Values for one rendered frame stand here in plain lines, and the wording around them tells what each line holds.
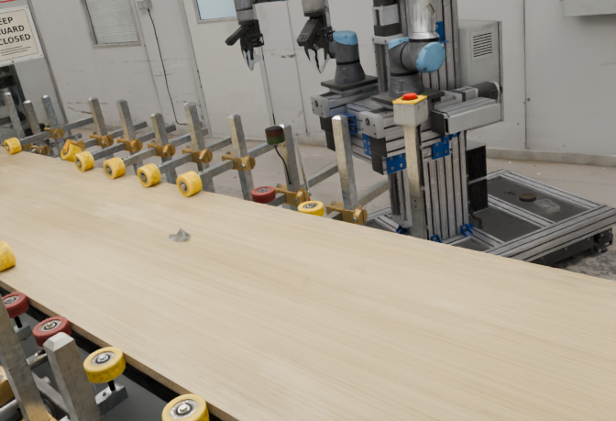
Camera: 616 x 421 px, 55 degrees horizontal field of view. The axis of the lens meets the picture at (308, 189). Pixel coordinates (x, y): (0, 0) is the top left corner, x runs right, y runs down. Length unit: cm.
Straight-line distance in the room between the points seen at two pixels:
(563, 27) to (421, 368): 345
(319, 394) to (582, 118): 360
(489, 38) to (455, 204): 79
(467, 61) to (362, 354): 184
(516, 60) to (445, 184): 174
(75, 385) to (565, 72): 386
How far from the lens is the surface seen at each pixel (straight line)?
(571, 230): 313
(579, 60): 436
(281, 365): 119
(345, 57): 285
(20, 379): 131
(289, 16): 532
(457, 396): 108
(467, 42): 277
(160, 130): 258
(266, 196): 199
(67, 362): 100
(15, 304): 172
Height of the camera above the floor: 162
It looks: 21 degrees down
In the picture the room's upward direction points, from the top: 9 degrees counter-clockwise
